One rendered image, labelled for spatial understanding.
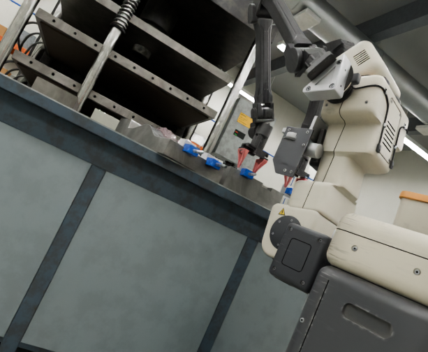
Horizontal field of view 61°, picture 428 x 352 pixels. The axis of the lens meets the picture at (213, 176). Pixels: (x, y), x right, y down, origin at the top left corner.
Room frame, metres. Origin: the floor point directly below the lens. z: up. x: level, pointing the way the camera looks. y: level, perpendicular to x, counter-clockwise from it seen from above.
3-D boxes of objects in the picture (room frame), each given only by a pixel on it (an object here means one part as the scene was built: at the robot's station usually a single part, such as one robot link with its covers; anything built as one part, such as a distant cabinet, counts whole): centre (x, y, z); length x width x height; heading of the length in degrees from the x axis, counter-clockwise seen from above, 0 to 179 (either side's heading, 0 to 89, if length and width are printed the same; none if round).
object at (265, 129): (1.42, -0.10, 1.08); 0.07 x 0.06 x 0.07; 17
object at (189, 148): (1.22, 0.10, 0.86); 0.13 x 0.05 x 0.05; 36
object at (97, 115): (2.24, 0.69, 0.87); 0.50 x 0.27 x 0.17; 19
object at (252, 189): (1.66, -0.09, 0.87); 0.50 x 0.26 x 0.14; 19
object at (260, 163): (1.43, -0.13, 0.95); 0.07 x 0.07 x 0.09; 19
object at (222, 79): (2.35, 0.78, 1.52); 1.10 x 0.70 x 0.05; 109
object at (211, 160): (1.28, 0.01, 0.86); 0.13 x 0.05 x 0.05; 36
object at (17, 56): (2.34, 0.78, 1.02); 1.10 x 0.74 x 0.05; 109
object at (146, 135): (1.46, 0.22, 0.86); 0.50 x 0.26 x 0.11; 36
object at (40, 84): (1.38, 0.67, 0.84); 0.20 x 0.15 x 0.07; 19
